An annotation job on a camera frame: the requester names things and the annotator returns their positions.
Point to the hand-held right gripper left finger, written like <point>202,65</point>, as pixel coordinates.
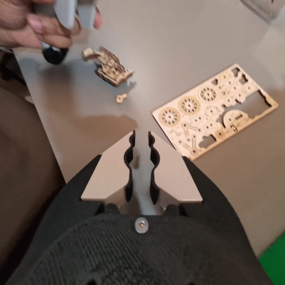
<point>104,178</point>

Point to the small wooden piece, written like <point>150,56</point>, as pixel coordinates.
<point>121,98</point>

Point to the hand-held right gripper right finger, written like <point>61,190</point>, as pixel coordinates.
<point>178,178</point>

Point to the person's left hand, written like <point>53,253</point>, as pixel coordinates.
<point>22,26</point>

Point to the person's shirt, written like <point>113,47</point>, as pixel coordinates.
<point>22,155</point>

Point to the model instruction sheet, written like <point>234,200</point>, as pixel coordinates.
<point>262,9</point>

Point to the green plastic bin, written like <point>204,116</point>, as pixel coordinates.
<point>276,267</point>

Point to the wooden gear parts sheet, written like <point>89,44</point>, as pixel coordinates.
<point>200,115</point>

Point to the grey desk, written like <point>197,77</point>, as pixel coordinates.
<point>178,44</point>

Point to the layered wooden model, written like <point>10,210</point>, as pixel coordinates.
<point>109,66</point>

